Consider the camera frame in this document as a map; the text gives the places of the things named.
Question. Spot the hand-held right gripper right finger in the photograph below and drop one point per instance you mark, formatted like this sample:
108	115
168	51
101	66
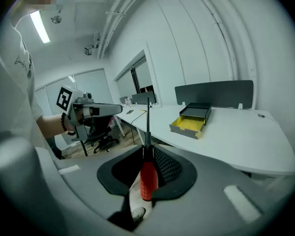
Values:
211	193

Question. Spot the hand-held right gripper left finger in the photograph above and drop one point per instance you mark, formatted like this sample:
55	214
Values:
88	178

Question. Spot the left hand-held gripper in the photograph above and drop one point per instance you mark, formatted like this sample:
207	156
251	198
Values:
68	99

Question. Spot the yellow tray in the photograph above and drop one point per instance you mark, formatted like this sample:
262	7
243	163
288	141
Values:
186	124

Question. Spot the person's left forearm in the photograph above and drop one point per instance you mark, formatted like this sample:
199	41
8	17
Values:
50	126

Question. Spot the person's left hand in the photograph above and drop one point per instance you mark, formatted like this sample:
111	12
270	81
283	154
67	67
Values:
70	125

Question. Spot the small desk ornaments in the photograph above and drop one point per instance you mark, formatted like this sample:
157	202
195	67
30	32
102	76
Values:
128	101

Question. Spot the black smartphone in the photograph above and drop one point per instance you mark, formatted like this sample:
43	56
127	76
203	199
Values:
129	111

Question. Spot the large window with blinds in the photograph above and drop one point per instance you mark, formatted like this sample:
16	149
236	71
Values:
88	90

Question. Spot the black office chair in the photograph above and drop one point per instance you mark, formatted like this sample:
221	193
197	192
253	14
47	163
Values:
102	138

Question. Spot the dark grey desk partition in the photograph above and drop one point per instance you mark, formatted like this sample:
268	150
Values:
216	92
143	97

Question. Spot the white power strip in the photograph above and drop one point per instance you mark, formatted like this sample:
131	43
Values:
154	105

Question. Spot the white-framed window with blind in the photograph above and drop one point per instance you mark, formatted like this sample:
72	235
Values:
142	75

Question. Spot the white shoe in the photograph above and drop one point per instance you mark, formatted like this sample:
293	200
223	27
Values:
138	213

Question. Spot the ceiling-mounted grey device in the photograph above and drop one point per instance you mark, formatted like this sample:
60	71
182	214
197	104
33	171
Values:
91	47

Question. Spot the white ceiling pipes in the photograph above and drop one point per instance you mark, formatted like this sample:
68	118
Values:
113	21

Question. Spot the white t-shirt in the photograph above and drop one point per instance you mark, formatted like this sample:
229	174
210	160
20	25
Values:
9	95

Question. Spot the round ceiling detector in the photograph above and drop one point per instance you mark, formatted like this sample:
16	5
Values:
56	19

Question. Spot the ceiling tube light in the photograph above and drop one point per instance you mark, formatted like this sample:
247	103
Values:
40	26

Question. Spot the white partition bracket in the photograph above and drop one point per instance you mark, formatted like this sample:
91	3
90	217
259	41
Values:
184	104
240	106

